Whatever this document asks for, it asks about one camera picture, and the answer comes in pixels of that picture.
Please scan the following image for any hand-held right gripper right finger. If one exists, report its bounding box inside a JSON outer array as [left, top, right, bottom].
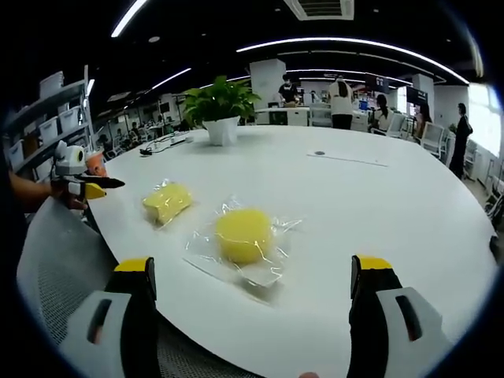
[[346, 254, 454, 378]]

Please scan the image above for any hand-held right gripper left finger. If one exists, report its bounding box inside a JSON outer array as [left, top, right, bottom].
[[58, 256, 161, 378]]

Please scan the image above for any rectangular yellow silicone block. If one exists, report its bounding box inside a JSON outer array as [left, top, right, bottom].
[[140, 178, 197, 230]]

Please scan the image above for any round yellow silicone block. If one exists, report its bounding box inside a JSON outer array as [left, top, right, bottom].
[[183, 193, 305, 289]]

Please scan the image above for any person's left hand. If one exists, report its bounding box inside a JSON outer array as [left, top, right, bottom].
[[50, 180, 90, 212]]

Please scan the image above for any orange patterned cup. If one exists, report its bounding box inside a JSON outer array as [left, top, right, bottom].
[[83, 150, 109, 178]]

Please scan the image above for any grey shelf with white bins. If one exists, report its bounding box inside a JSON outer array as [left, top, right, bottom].
[[2, 65, 96, 183]]

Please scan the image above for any white power strip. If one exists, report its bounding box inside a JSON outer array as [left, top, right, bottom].
[[151, 131, 196, 149]]

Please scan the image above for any grey mesh office chair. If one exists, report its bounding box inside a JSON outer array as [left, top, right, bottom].
[[17, 195, 253, 378]]

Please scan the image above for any potted green plant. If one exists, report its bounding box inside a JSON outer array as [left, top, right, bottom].
[[179, 75, 263, 147]]

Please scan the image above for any long ceiling light strip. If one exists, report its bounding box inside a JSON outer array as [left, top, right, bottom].
[[235, 36, 470, 84], [110, 0, 147, 39]]

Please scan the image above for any white office chair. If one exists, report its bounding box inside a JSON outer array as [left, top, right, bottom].
[[421, 121, 450, 159]]

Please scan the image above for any dark hanging sign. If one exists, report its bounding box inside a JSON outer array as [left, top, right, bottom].
[[364, 72, 390, 94]]

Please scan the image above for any ceiling air vent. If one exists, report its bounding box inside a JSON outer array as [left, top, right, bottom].
[[283, 0, 355, 21]]

